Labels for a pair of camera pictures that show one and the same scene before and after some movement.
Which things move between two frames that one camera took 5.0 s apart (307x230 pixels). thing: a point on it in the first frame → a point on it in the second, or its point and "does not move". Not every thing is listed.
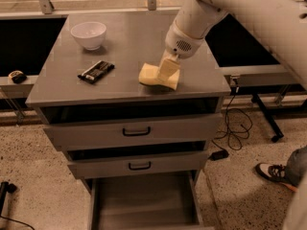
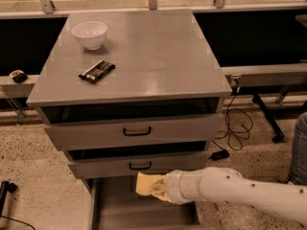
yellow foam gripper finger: x=169 y=66 → x=159 y=188
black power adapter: x=219 y=154 does not move
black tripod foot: x=5 y=188 does not move
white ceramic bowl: x=90 y=34 does not move
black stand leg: x=256 y=98 does not move
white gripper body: x=179 y=43 → x=174 y=185
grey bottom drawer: x=169 y=201 does not move
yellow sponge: x=149 y=74 → x=145 y=184
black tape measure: x=17 y=77 does not move
